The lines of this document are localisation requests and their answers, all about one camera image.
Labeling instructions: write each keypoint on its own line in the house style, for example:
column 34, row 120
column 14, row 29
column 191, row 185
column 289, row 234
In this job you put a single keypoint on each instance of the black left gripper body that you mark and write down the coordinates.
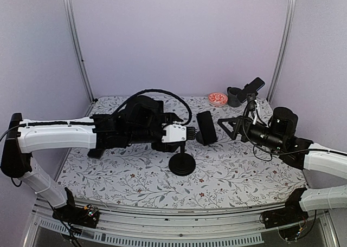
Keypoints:
column 168, row 117

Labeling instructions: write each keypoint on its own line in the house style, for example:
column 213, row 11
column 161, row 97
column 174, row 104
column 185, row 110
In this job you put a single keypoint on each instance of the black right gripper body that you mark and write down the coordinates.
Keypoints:
column 258, row 139

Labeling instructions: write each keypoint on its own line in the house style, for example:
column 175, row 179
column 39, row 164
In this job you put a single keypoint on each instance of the black round-base phone stand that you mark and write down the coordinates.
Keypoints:
column 182, row 164

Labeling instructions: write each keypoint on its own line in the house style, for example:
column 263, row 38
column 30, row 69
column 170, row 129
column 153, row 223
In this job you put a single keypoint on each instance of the black phone with pink edge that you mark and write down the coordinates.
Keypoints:
column 95, row 153

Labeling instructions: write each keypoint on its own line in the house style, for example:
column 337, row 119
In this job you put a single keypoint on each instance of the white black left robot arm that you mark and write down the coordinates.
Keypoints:
column 139, row 119

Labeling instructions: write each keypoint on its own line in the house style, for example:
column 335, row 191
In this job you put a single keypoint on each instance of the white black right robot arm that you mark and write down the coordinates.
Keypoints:
column 277, row 137

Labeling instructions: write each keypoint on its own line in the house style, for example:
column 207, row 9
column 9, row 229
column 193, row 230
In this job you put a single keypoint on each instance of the black phone on tall stand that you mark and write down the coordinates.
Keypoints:
column 252, row 87

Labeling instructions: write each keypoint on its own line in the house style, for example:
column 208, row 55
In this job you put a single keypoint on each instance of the dark grey cup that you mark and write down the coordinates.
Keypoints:
column 233, row 101

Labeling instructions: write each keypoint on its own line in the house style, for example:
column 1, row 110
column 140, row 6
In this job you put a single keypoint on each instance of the red white patterned bowl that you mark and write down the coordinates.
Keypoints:
column 217, row 99

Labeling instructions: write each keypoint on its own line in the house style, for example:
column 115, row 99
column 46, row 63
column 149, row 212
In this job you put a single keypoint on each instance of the floral patterned table mat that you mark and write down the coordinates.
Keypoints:
column 228, row 174

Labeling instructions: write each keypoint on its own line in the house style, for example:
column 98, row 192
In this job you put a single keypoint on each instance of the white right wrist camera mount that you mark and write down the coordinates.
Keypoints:
column 255, row 114

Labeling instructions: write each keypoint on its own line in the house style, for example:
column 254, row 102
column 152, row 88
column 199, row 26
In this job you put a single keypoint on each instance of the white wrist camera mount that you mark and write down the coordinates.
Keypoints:
column 255, row 114
column 174, row 133

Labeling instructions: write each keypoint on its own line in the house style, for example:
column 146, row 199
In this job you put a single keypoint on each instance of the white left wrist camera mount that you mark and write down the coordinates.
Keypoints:
column 174, row 133

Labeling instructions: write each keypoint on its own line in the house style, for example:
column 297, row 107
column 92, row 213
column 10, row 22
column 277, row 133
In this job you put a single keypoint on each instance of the right aluminium frame post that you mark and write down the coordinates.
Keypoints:
column 290, row 11

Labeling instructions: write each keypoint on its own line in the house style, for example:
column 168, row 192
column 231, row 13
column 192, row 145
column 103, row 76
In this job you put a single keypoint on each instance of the aluminium frame post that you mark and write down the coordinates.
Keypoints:
column 68, row 5
column 290, row 11

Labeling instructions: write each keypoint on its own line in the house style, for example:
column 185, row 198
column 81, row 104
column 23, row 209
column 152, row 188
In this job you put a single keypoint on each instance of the aluminium front rail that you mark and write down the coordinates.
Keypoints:
column 139, row 226

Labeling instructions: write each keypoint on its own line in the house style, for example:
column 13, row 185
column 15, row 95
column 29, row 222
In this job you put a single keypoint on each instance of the left aluminium frame post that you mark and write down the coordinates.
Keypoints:
column 68, row 5

